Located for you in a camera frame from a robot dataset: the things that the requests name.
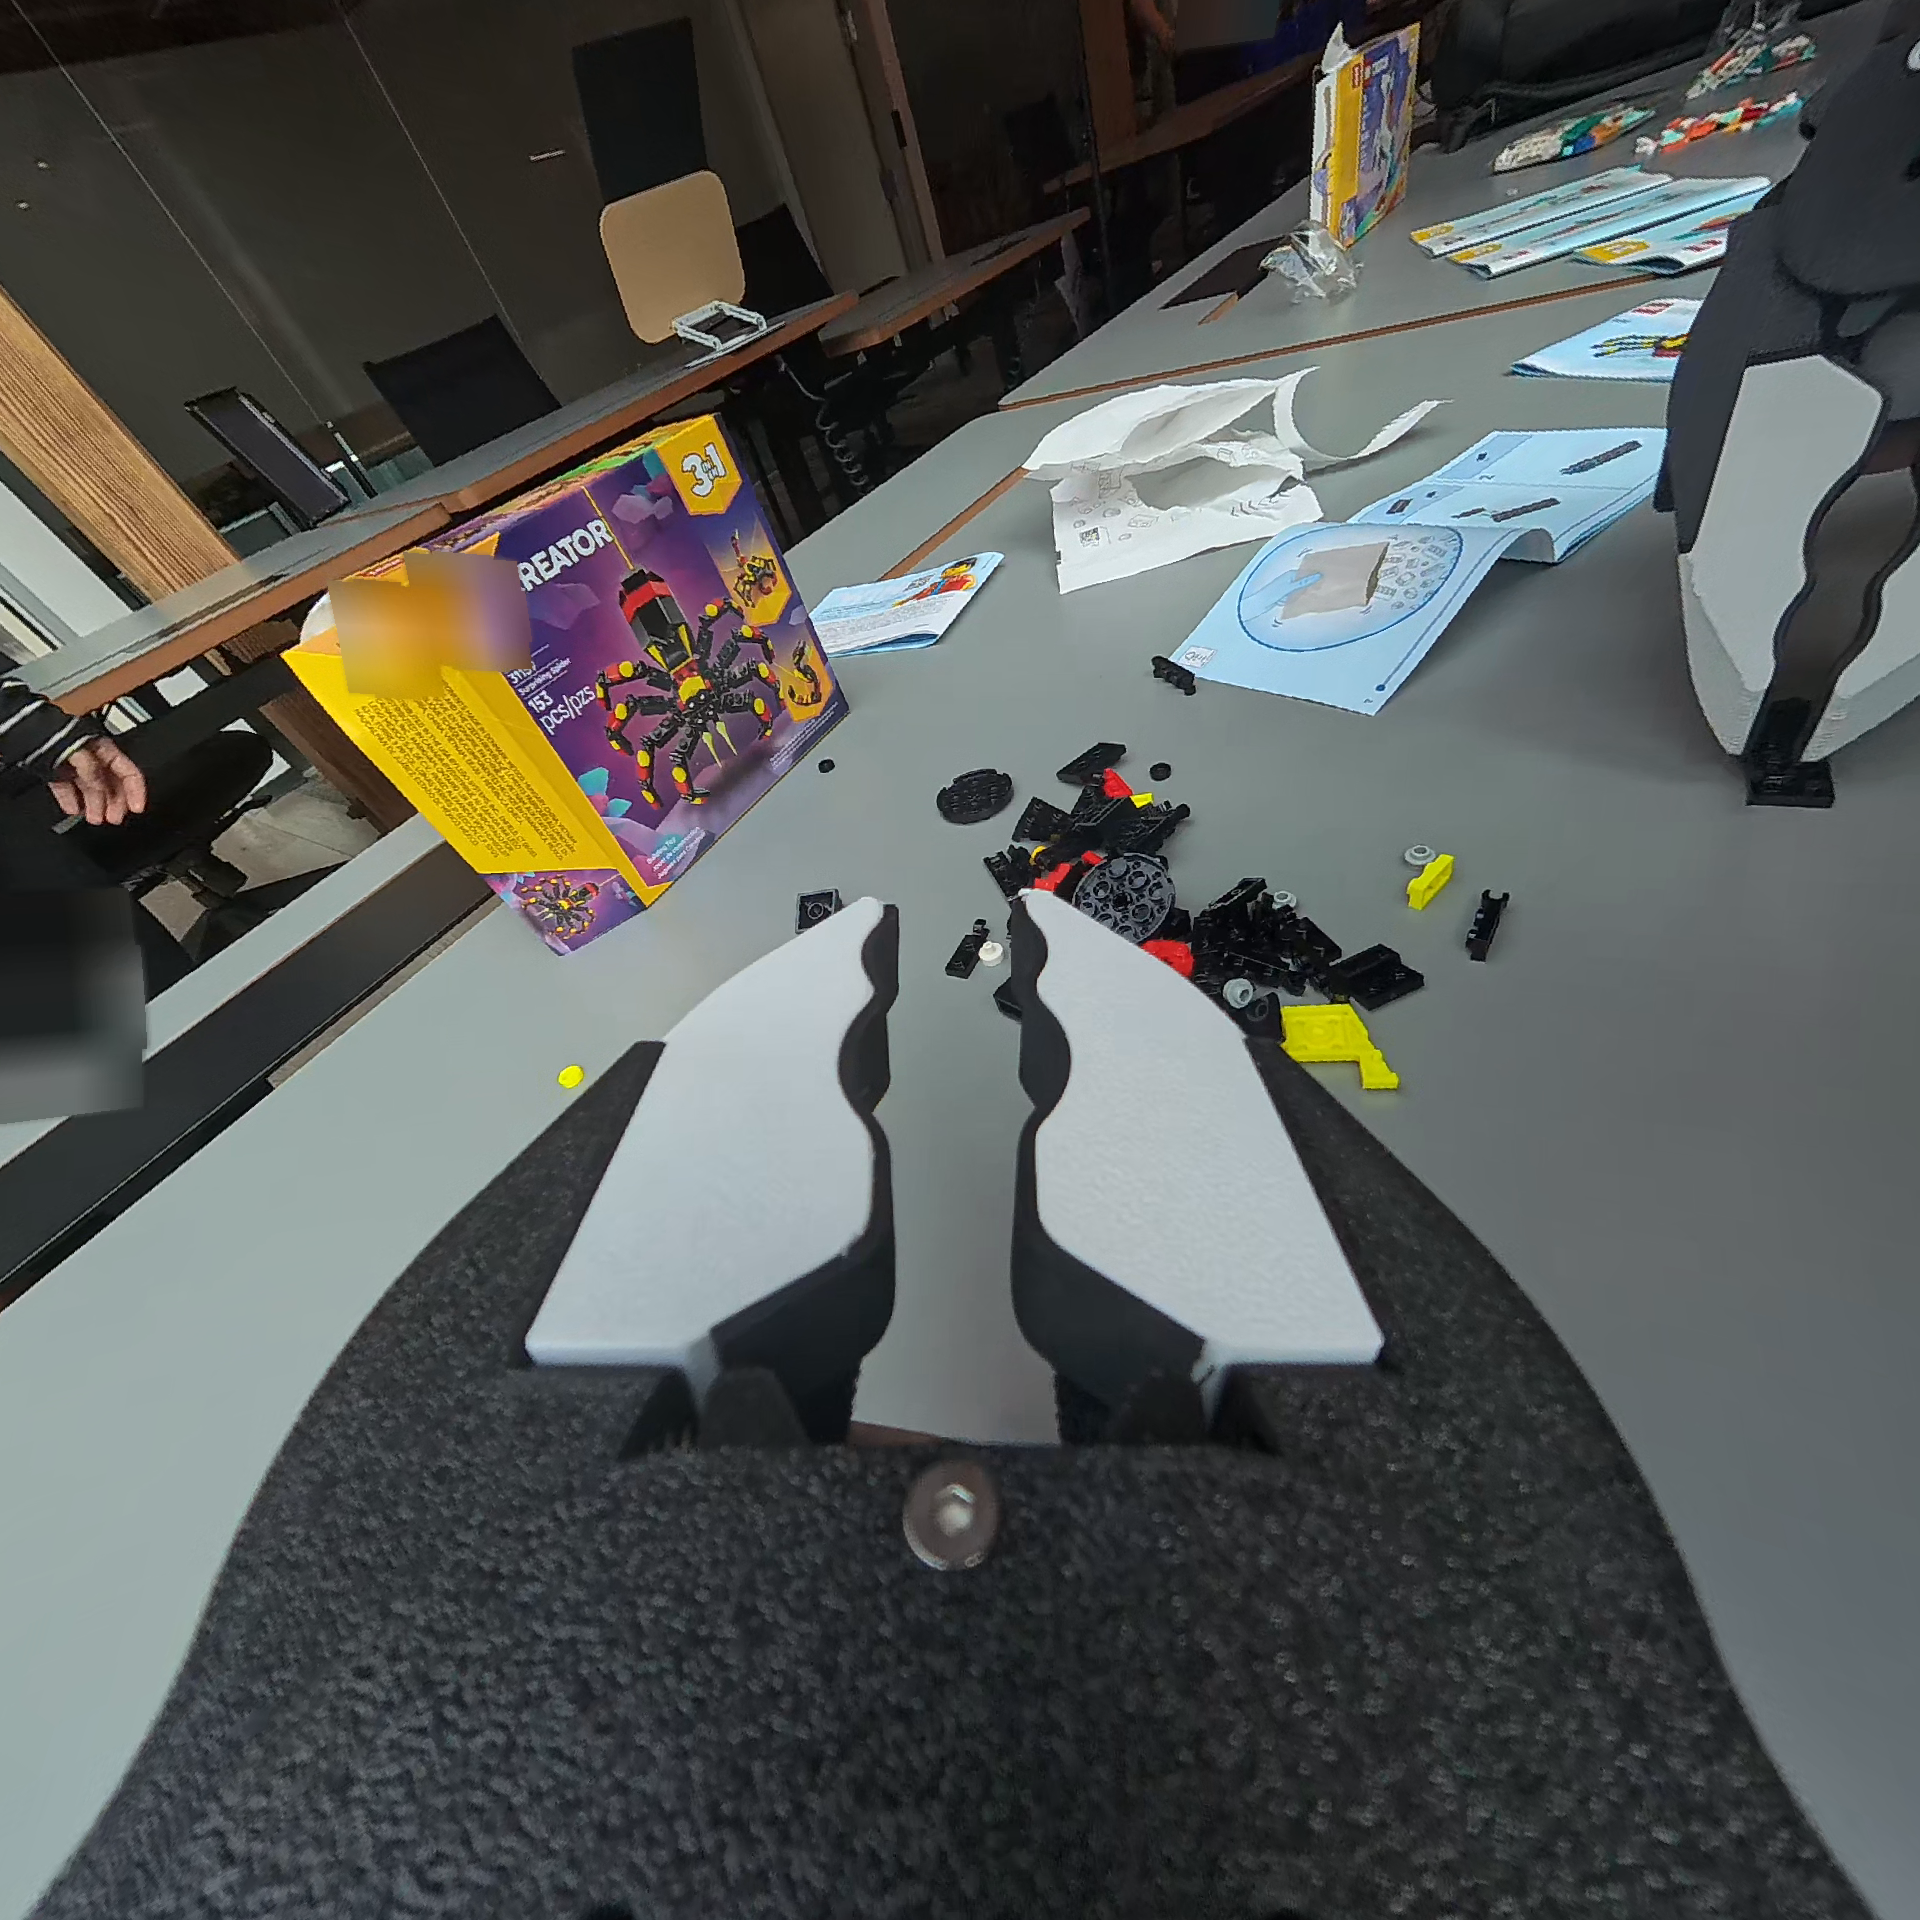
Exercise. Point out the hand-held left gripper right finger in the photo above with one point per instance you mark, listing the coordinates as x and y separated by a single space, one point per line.
1185 1171

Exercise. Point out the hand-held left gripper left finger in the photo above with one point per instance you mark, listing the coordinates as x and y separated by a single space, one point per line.
720 1171

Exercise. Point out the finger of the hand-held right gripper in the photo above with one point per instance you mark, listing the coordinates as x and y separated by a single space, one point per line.
1755 524
1898 662

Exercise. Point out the black toy brick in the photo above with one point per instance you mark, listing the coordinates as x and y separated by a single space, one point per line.
1792 782

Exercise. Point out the grey desk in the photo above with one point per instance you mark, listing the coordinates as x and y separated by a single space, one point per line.
1575 1201
1425 323
931 481

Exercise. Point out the wood-edged desk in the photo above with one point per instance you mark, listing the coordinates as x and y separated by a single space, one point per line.
224 599
630 404

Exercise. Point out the pile of colourful bricks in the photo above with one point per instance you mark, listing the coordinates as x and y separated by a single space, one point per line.
1723 119

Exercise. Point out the yellow plate brick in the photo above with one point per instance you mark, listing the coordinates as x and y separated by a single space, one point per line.
1336 1044

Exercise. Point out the pile of black red bricks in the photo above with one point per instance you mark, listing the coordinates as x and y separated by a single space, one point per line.
1275 944

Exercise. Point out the black square tile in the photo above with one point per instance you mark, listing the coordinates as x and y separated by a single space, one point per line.
818 905

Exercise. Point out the black office chair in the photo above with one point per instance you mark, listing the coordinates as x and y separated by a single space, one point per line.
464 389
1575 44

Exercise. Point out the small black brick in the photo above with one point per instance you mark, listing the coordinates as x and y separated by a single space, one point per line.
963 956

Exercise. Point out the yellow slope brick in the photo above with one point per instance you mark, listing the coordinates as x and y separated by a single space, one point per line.
1431 880

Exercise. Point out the black clip brick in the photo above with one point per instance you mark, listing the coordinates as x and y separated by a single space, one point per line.
1486 924

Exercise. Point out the open light blue instruction booklet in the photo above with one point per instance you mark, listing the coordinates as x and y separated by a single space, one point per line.
1350 599

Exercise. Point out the black round plate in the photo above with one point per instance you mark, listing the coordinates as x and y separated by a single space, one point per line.
974 797

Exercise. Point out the purple yellow toy brick box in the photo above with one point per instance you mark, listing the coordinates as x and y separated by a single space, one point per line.
674 720

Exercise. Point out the white purple toy box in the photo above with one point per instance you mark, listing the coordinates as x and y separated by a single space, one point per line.
1365 135

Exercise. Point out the black bar piece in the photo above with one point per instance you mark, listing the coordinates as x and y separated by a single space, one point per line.
1174 676

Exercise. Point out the clear plastic bag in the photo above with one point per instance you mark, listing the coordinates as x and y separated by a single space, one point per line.
1312 264

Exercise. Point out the blue white printed leaflet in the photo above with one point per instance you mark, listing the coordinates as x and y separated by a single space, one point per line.
901 609

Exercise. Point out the white paper bag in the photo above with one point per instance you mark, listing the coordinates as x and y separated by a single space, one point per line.
1154 452

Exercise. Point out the dark tablet screen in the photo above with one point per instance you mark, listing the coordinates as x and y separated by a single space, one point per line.
270 452

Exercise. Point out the wooden chair back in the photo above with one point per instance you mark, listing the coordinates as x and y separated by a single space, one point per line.
674 255

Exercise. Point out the wooden panel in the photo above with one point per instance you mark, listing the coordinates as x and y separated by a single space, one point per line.
89 452

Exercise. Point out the white frame object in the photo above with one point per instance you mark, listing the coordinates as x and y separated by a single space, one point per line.
715 323

